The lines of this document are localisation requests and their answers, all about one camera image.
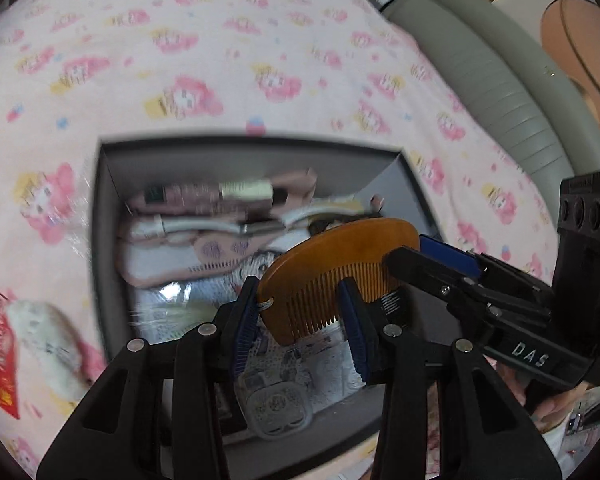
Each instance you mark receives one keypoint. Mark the grey padded headboard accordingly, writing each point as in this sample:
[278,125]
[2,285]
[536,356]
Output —
[505,90]

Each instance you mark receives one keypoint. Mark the pink cloth pouch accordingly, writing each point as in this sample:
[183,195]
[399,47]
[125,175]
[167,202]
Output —
[155,255]

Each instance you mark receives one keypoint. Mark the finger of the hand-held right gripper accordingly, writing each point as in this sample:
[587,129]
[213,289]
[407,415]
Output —
[450,257]
[425,272]

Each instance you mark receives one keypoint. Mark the white fluffy scrunchie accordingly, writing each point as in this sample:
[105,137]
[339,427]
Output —
[50,345]

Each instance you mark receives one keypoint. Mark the printed pink blanket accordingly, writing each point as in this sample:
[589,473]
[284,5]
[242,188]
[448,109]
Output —
[180,60]

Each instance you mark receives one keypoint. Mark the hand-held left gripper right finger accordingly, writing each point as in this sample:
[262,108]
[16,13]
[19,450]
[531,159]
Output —
[352,325]

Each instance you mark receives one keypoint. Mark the orange rounded panel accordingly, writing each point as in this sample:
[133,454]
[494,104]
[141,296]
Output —
[575,50]

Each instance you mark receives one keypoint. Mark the shiny foil packet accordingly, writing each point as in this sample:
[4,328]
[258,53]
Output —
[180,300]

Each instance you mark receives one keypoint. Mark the dark grey box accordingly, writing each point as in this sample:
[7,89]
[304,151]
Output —
[230,160]

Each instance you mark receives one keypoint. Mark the person's right hand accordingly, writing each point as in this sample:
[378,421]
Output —
[560,405]

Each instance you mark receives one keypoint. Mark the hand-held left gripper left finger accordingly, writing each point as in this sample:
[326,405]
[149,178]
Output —
[245,325]

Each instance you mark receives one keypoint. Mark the red paper packet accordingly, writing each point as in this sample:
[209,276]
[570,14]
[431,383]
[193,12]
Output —
[0,360]

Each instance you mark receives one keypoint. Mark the wooden comb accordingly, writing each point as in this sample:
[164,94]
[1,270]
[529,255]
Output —
[330,255]

